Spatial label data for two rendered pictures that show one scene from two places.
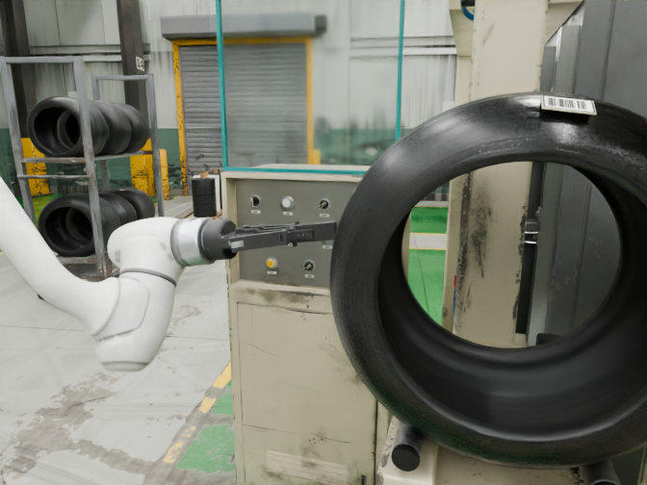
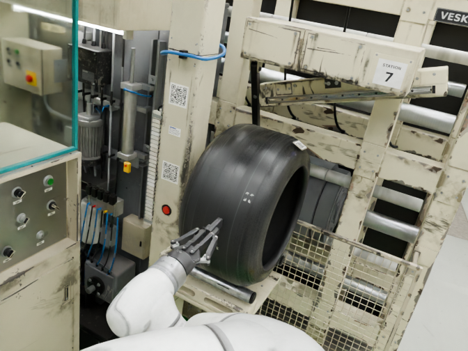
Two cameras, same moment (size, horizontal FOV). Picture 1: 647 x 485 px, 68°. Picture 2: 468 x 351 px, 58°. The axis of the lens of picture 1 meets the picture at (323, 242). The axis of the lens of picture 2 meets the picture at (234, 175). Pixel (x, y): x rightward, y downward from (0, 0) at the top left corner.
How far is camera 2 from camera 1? 1.32 m
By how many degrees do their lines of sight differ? 78
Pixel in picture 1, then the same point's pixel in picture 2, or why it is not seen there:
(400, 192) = (276, 196)
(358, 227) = (264, 218)
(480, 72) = (197, 100)
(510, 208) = not seen: hidden behind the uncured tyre
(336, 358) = (46, 306)
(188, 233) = (181, 273)
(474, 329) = not seen: hidden behind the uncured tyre
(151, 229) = (161, 289)
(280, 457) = not seen: outside the picture
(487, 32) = (200, 79)
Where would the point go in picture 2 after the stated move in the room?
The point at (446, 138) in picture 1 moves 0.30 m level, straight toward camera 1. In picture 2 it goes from (285, 168) to (382, 200)
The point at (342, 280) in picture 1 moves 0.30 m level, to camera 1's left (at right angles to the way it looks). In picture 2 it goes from (254, 244) to (236, 310)
